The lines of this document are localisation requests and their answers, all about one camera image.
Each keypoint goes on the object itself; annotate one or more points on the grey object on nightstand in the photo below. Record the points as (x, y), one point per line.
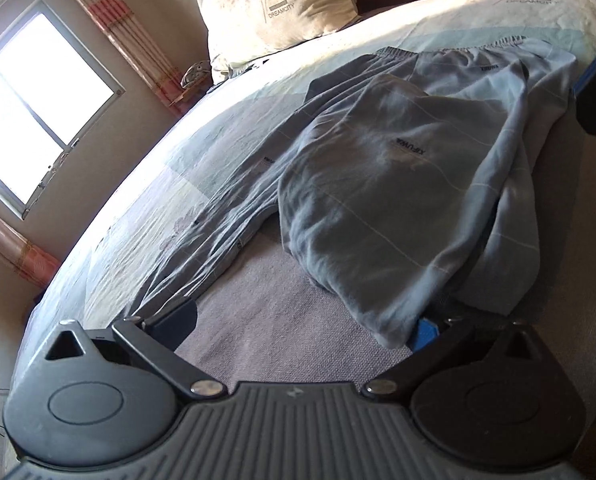
(197, 73)

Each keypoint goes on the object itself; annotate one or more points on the wooden nightstand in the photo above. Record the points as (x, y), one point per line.
(192, 94)

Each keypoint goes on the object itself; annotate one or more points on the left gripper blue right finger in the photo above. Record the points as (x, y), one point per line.
(401, 380)

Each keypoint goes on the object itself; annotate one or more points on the beige pillow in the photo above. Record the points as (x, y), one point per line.
(241, 32)

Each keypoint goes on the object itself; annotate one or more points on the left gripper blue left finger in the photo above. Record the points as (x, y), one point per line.
(152, 346)

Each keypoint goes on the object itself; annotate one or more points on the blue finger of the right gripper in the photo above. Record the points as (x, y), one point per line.
(590, 72)

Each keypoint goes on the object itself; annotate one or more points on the pink striped left curtain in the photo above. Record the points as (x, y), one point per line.
(26, 259)

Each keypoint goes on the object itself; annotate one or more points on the pink striped right curtain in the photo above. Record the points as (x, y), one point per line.
(116, 20)

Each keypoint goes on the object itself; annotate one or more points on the window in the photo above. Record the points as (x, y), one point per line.
(52, 90)

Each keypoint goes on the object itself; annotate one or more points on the pink striped curtain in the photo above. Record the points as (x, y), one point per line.
(116, 20)
(26, 259)

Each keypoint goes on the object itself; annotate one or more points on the grey pyjama trousers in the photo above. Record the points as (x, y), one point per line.
(403, 177)

